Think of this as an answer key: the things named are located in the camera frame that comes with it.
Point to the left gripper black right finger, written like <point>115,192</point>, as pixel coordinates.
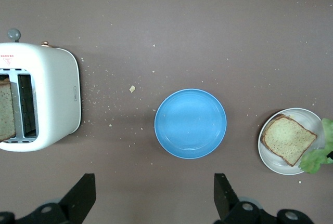
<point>229,208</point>

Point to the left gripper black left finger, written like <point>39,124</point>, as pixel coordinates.
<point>78,200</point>

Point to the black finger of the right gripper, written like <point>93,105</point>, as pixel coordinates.
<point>330,155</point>

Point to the green lettuce leaf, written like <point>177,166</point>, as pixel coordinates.
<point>314,160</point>

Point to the light bread slice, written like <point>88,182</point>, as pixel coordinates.
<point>286,138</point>

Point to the dark crust bread slice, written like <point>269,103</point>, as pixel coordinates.
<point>6,112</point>

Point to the beige plate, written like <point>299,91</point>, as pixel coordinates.
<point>273,163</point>

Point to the blue plate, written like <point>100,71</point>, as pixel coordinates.
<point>190,124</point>

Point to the white toaster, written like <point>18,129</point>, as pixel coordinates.
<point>52,99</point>

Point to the large bread crumb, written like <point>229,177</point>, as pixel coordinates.
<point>132,89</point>

